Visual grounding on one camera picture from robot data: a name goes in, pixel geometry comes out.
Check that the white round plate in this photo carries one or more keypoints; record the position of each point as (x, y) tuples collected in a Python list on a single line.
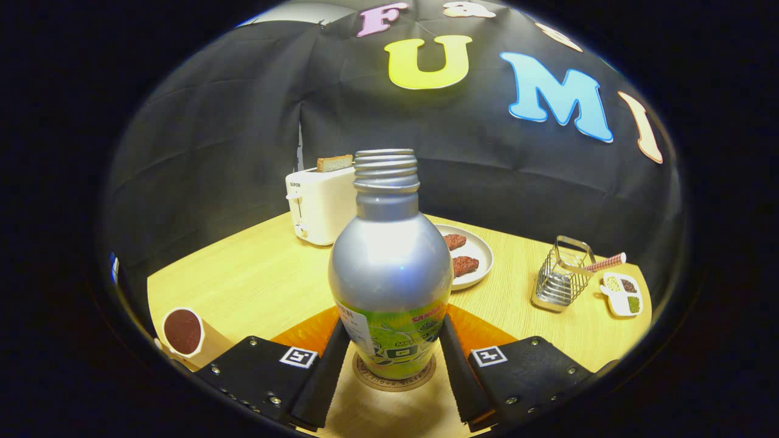
[(481, 252)]

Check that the white divided condiment dish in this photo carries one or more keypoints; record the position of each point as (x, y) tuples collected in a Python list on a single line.
[(622, 295)]

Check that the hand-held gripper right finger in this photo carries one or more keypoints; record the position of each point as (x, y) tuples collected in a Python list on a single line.
[(459, 380)]

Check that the light wooden table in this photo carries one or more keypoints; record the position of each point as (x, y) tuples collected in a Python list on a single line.
[(268, 280)]

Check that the red striped straw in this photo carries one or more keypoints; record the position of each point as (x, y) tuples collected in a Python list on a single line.
[(605, 263)]

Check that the brown meat piece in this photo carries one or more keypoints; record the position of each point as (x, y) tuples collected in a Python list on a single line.
[(465, 266), (454, 241)]

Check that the silver juice bottle green label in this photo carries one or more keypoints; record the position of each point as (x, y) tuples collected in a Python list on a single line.
[(389, 261)]

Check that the white toaster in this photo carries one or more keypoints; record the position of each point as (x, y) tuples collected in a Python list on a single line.
[(319, 207)]

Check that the round brown coaster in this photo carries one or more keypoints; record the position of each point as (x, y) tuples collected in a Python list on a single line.
[(395, 384)]

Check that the toast slice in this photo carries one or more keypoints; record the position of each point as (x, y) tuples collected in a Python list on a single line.
[(335, 163)]

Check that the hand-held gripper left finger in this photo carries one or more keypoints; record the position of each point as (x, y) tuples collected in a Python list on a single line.
[(325, 380)]

